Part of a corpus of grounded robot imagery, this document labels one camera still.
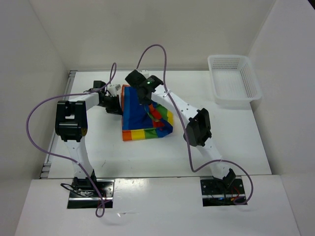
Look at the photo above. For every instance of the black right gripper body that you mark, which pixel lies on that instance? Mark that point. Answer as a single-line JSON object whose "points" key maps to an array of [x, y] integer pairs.
{"points": [[144, 101]]}

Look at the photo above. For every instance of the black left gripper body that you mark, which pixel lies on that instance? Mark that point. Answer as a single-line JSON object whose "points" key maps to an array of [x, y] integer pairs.
{"points": [[110, 104]]}

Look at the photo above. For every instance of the rainbow striped shorts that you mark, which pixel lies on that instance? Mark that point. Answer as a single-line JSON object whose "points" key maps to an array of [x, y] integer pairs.
{"points": [[140, 122]]}

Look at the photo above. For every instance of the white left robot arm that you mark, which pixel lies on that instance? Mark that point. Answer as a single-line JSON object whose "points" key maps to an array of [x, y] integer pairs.
{"points": [[72, 125]]}

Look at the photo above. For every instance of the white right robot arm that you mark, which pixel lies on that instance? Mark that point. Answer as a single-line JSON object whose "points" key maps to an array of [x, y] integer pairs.
{"points": [[195, 123]]}

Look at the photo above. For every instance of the white plastic basket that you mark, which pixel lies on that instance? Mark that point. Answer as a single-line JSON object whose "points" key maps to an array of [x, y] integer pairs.
{"points": [[234, 80]]}

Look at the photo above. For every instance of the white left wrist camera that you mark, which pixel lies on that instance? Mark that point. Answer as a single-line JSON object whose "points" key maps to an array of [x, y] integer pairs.
{"points": [[113, 90]]}

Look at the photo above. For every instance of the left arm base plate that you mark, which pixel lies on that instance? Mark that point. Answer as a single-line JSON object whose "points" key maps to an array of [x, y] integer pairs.
{"points": [[83, 199]]}

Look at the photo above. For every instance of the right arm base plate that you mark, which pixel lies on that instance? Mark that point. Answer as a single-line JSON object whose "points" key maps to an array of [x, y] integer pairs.
{"points": [[214, 196]]}

